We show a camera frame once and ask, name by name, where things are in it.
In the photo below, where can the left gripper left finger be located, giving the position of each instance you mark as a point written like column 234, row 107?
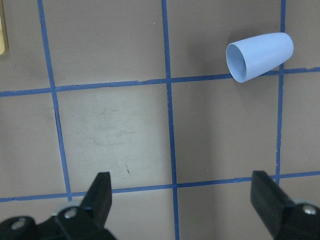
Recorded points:
column 98, row 200

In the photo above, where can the wooden cup rack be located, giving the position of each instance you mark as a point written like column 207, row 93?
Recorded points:
column 3, row 34

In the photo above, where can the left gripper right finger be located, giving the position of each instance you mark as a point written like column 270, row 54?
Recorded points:
column 270, row 202

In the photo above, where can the light blue plastic cup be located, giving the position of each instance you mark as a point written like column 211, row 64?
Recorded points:
column 251, row 57

